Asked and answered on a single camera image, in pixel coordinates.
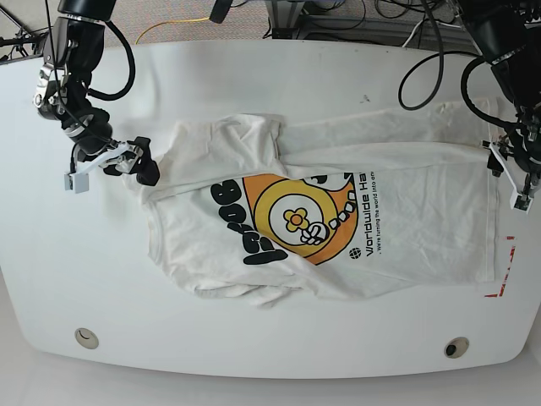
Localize aluminium frame base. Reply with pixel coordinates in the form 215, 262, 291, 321
263, 1, 417, 46

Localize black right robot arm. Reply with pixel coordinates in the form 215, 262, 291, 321
33, 1, 160, 193

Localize yellow cable on floor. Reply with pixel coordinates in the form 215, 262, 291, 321
134, 16, 211, 46

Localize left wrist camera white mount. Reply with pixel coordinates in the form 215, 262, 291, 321
482, 140, 540, 214

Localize left table cable grommet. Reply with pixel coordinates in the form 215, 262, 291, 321
74, 327, 99, 350

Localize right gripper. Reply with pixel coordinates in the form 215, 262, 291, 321
101, 137, 160, 186

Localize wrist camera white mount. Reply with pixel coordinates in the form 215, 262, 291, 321
63, 142, 129, 194
482, 140, 540, 214

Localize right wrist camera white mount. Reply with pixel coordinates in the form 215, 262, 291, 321
63, 142, 129, 194

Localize right table cable grommet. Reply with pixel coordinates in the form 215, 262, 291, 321
444, 337, 469, 359

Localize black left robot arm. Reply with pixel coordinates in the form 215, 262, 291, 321
451, 1, 540, 184

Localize red tape rectangle marking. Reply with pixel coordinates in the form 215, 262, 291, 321
484, 235, 518, 299

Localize white printed T-shirt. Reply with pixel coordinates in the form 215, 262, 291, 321
123, 101, 498, 306

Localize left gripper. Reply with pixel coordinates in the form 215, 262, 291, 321
486, 134, 540, 186

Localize black loop cable left arm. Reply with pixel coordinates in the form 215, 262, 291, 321
397, 0, 478, 112

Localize white cable on floor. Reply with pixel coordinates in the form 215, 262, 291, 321
401, 20, 424, 48

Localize black tripod stand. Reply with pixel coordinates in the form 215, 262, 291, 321
1, 0, 49, 63

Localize table cable grommet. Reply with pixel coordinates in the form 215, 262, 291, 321
74, 327, 99, 350
444, 337, 469, 359

